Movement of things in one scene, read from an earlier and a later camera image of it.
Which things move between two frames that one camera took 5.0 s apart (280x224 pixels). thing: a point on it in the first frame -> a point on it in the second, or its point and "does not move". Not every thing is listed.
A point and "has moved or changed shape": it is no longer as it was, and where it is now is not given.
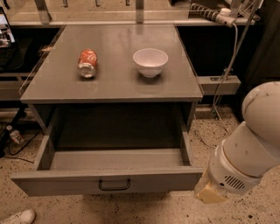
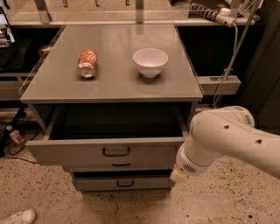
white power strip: (223, 17) does not move
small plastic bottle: (15, 134) does not move
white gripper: (227, 173) -> (186, 164)
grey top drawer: (113, 149) has moved or changed shape
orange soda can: (87, 63) does not move
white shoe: (24, 217) does not move
